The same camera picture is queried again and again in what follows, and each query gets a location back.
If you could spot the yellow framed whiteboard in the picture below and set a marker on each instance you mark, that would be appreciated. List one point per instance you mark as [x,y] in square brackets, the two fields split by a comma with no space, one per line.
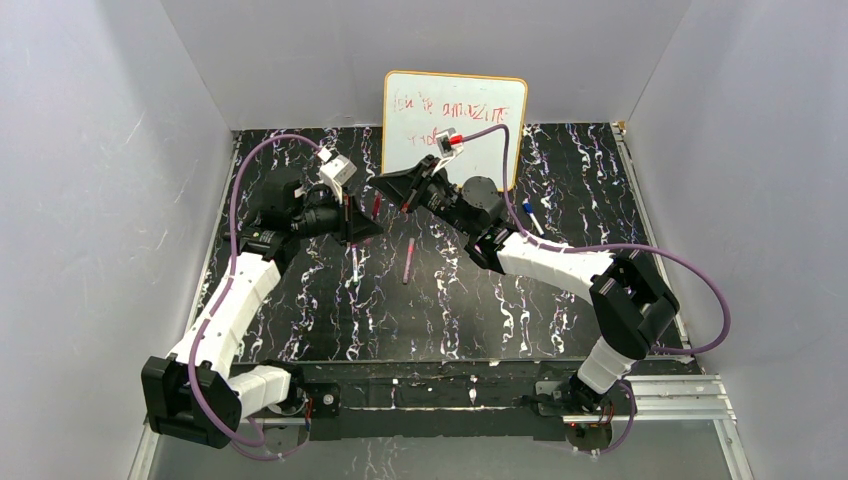
[419,105]

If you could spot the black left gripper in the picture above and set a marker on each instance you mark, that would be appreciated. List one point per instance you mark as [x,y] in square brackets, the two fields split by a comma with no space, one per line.
[347,217]

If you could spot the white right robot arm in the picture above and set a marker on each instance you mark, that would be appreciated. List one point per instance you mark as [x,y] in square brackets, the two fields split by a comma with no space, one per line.
[633,304]

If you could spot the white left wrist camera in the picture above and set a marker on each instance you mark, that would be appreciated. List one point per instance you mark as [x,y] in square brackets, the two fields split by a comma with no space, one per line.
[335,172]

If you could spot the white marker pen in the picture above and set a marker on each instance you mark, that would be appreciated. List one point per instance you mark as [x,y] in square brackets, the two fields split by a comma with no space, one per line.
[355,265]

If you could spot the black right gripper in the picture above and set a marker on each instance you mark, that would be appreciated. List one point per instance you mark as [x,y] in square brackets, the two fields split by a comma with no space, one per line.
[425,187]

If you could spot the dark pink pen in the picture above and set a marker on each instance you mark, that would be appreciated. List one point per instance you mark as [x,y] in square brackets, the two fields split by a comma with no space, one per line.
[376,206]

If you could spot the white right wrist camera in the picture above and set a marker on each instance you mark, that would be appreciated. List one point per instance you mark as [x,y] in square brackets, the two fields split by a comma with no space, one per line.
[449,143]

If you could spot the blue capped pen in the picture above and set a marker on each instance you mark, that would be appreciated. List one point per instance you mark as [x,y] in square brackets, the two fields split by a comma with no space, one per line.
[529,210]

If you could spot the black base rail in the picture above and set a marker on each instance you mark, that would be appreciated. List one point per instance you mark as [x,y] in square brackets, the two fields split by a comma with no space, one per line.
[539,399]

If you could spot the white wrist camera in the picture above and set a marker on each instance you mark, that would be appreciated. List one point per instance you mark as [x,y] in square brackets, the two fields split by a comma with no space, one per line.
[335,172]
[449,143]

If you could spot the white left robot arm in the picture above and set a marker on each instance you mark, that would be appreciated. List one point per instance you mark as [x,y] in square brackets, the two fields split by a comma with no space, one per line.
[192,393]

